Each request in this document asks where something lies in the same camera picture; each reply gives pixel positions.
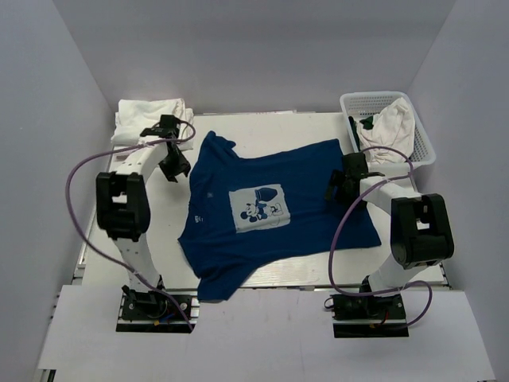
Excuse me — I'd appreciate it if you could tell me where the white plastic laundry basket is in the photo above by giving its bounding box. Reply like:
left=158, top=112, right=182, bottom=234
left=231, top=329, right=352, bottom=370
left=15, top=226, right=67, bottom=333
left=340, top=91, right=436, bottom=172

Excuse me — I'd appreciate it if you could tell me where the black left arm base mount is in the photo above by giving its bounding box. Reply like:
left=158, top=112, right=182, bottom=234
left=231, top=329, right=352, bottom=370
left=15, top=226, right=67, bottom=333
left=115, top=286, right=200, bottom=334

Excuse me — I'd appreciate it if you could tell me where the blue Mickey print t-shirt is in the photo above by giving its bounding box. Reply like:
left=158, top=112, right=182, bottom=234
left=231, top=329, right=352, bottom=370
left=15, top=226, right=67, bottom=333
left=179, top=132, right=381, bottom=301

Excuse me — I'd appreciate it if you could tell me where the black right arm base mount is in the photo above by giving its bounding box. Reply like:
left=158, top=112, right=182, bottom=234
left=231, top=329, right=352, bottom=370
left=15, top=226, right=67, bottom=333
left=324, top=294, right=409, bottom=339

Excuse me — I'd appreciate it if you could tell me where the dark green garment in basket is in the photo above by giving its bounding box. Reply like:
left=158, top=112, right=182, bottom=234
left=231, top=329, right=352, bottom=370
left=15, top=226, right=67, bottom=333
left=348, top=115, right=377, bottom=152

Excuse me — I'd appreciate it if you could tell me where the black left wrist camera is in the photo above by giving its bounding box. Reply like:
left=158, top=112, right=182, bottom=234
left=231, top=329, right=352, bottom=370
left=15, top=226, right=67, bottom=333
left=140, top=115, right=182, bottom=138

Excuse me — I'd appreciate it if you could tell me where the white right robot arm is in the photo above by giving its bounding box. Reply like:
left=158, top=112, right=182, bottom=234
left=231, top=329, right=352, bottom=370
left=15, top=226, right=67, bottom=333
left=325, top=152, right=454, bottom=318

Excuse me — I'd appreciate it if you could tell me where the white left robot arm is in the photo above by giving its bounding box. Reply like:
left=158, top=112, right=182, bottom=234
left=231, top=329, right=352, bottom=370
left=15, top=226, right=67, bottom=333
left=96, top=142, right=191, bottom=318

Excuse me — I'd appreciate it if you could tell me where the crumpled white t-shirt in basket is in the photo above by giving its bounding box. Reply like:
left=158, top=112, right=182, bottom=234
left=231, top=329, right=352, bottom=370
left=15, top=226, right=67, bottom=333
left=357, top=97, right=416, bottom=165

